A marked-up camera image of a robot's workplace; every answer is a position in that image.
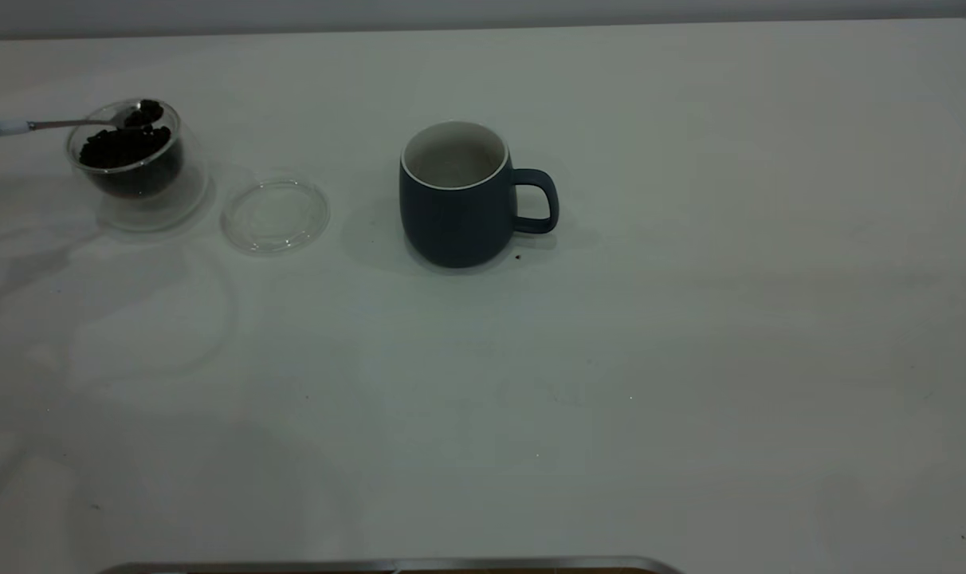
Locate black beans in jar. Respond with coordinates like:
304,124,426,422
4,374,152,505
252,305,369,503
79,104,186,199

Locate dark grey-blue ceramic mug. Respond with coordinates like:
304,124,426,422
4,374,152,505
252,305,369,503
399,120,560,269

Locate clear round glass lid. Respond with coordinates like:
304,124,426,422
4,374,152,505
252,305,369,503
219,176,331,255

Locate clear double-wall glass jar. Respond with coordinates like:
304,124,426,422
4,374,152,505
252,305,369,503
66,97,211,234

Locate metal spoon with white handle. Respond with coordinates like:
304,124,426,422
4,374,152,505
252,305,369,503
0,102,163,139

